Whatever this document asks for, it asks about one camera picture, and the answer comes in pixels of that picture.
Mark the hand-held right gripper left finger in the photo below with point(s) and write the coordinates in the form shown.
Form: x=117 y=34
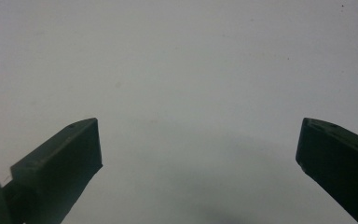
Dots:
x=62 y=165

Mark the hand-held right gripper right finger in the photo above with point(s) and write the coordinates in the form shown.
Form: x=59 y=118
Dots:
x=338 y=158

